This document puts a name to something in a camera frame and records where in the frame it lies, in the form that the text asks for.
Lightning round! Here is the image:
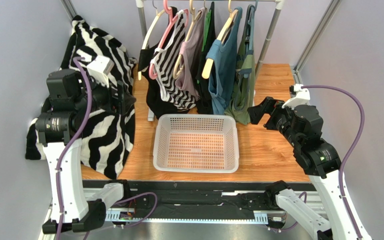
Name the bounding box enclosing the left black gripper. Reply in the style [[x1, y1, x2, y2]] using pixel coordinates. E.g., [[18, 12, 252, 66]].
[[73, 72, 136, 116]]

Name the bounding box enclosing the pink plastic hanger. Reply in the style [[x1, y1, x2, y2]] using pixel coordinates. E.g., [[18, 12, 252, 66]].
[[148, 0, 179, 80]]

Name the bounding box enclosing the black white striped tank top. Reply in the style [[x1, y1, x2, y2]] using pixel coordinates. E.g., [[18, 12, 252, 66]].
[[150, 9, 196, 112]]

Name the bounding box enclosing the cream plastic hanger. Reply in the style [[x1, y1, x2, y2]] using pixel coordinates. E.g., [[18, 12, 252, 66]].
[[137, 0, 167, 81]]

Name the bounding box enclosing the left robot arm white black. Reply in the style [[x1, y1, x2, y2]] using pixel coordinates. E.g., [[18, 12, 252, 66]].
[[35, 69, 131, 235]]

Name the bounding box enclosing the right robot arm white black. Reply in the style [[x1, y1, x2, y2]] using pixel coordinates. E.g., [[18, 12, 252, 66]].
[[247, 97, 371, 240]]

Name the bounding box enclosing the olive green tank top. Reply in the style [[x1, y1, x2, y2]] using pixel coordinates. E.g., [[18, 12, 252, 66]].
[[224, 19, 256, 125]]

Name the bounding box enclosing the wooden hanger under mauve top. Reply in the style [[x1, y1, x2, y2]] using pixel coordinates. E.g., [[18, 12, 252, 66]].
[[173, 0, 202, 80]]

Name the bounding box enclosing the black top on green hanger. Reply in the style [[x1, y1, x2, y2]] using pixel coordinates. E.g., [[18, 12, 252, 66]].
[[195, 1, 216, 115]]

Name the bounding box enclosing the mauve tank top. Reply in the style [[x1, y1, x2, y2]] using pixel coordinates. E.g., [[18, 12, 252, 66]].
[[175, 7, 207, 100]]

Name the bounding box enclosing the wooden hanger under blue top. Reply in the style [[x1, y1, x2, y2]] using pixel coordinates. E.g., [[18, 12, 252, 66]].
[[201, 0, 239, 80]]

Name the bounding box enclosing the blue tank top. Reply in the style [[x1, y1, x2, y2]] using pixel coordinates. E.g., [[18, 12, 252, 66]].
[[202, 7, 243, 115]]

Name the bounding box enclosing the teal plastic hanger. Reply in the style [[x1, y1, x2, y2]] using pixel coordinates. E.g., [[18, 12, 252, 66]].
[[244, 0, 259, 55]]

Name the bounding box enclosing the green plastic hanger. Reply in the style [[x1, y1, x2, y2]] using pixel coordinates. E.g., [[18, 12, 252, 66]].
[[201, 8, 212, 53]]

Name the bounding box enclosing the zebra striped blanket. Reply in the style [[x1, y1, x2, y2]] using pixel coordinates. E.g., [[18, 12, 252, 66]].
[[25, 15, 137, 180]]

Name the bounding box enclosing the white plastic laundry basket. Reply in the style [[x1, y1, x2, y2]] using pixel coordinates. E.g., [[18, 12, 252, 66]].
[[153, 114, 240, 174]]

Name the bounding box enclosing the metal clothes rack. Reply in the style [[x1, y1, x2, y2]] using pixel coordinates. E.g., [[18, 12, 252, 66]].
[[135, 0, 286, 123]]

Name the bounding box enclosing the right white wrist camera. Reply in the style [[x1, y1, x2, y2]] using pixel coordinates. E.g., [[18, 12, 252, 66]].
[[282, 83, 311, 109]]

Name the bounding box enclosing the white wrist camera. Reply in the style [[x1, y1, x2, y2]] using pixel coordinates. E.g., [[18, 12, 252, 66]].
[[282, 83, 311, 109], [86, 55, 114, 89]]

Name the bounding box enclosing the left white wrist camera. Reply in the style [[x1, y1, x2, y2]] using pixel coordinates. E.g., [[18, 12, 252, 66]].
[[86, 55, 114, 89]]

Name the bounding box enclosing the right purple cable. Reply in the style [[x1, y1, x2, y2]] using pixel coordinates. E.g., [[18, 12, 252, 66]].
[[268, 84, 367, 239]]

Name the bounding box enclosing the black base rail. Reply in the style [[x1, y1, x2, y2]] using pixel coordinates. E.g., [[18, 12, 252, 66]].
[[47, 179, 328, 231]]

